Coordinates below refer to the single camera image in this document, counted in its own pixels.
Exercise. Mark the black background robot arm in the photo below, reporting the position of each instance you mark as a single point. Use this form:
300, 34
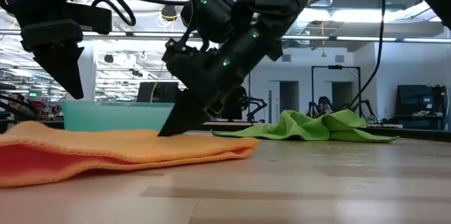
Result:
364, 106
259, 102

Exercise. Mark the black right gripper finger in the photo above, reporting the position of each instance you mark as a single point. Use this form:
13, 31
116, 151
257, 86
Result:
185, 118

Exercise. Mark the black screen on cart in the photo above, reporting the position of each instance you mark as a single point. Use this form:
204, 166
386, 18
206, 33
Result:
415, 100

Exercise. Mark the orange microfiber towel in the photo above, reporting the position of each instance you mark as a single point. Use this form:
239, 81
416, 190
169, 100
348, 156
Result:
123, 146

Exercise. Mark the black overhead camera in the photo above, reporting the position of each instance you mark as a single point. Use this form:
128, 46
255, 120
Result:
169, 12

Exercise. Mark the black background monitor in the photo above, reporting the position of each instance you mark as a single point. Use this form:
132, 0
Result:
155, 92

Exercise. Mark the white pillar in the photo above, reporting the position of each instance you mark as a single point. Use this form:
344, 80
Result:
89, 76

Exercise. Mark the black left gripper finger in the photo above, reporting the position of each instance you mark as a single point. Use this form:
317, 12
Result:
65, 69

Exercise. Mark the black metal table frame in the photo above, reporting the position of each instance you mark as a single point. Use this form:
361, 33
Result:
423, 134

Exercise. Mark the overhead bar with light strips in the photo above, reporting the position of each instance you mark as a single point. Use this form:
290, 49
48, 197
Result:
158, 34

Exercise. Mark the black background frame stand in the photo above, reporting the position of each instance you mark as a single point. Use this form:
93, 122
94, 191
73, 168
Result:
334, 67

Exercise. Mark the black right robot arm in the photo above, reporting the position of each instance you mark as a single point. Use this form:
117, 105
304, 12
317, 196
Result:
282, 2

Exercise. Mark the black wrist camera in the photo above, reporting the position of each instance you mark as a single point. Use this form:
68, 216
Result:
91, 18
179, 56

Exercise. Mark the green microfiber towel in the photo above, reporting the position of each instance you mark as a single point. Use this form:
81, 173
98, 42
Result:
310, 129

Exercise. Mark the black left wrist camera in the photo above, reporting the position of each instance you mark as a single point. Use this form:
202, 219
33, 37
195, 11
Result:
91, 18

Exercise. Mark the person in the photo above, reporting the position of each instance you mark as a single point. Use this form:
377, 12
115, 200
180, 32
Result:
322, 104
236, 100

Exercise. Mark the teal translucent plastic basket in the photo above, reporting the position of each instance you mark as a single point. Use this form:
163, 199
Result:
105, 116

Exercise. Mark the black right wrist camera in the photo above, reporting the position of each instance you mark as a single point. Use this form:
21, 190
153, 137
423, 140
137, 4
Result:
179, 56

